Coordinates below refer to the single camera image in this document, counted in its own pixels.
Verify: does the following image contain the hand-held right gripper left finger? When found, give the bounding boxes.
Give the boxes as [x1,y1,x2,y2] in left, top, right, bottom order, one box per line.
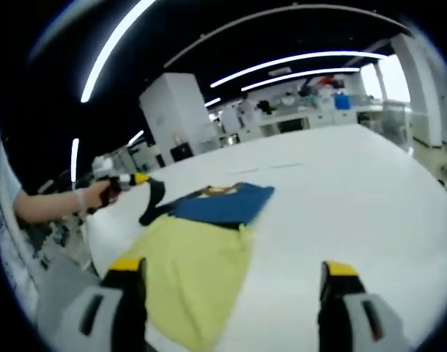
[71,258,148,352]

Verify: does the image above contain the person's grey trousers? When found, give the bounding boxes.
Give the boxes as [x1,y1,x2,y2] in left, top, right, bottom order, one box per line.
[35,251,102,333]

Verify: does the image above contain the black box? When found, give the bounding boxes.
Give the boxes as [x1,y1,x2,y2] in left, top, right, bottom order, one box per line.
[169,143,194,163]

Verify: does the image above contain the long ceiling light strip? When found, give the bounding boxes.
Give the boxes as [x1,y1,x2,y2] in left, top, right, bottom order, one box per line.
[210,51,388,89]
[240,66,361,93]

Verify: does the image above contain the white square pillar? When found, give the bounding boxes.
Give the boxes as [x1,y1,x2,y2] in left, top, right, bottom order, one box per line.
[138,72,218,166]

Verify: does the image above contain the person's white printed shirt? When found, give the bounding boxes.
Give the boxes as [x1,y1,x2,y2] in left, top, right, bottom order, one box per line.
[0,141,40,318]

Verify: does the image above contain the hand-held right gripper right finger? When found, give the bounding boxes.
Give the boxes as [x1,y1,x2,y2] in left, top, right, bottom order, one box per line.
[317,260,404,352]

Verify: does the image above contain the blue bin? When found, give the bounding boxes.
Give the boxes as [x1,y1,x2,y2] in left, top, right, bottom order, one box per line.
[333,92,352,111]

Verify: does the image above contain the black yellow blue garment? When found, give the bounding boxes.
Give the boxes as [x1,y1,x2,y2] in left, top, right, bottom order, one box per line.
[106,178,276,351]

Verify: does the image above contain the person's left hand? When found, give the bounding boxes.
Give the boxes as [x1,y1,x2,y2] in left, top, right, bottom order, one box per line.
[81,180,120,214]

